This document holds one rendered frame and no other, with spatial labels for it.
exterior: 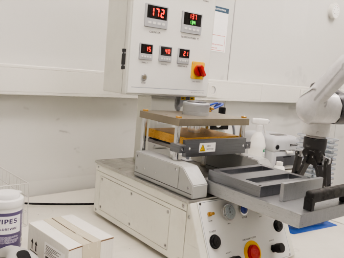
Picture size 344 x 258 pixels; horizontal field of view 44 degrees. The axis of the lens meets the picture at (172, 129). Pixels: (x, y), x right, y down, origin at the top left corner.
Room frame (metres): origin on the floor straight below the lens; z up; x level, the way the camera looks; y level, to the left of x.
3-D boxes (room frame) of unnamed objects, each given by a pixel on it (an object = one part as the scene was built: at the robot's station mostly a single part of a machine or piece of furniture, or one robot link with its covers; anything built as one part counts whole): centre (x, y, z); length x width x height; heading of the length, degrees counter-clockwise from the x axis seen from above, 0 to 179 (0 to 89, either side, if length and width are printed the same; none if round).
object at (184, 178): (1.09, 0.00, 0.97); 0.25 x 0.05 x 0.07; 39
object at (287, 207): (0.99, -0.26, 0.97); 0.30 x 0.22 x 0.08; 39
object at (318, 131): (1.43, -0.48, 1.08); 0.13 x 0.12 x 0.05; 123
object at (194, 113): (1.27, -0.06, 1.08); 0.31 x 0.24 x 0.13; 129
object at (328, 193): (0.88, -0.35, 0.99); 0.15 x 0.02 x 0.04; 129
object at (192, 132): (1.23, -0.07, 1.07); 0.22 x 0.17 x 0.10; 129
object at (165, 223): (1.23, -0.08, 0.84); 0.53 x 0.37 x 0.17; 39
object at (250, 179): (1.03, -0.23, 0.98); 0.20 x 0.17 x 0.03; 129
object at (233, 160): (1.26, -0.22, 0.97); 0.26 x 0.05 x 0.07; 39
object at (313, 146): (1.40, -0.48, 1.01); 0.08 x 0.08 x 0.09
